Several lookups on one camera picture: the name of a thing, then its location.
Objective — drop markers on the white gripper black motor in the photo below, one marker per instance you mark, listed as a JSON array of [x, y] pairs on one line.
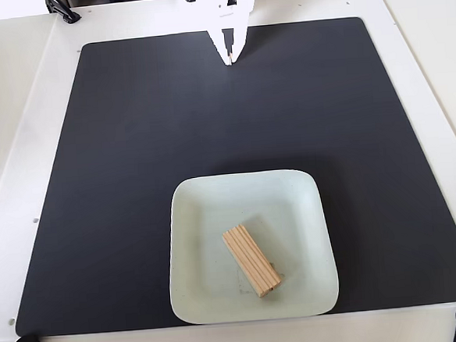
[[223, 15]]

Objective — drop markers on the grooved wooden block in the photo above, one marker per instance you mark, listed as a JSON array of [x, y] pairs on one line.
[[252, 261]]

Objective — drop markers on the pale green square plate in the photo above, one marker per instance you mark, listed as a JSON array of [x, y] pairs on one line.
[[200, 220]]

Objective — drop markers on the black rubber work mat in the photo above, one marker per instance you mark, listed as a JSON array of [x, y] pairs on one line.
[[132, 146]]

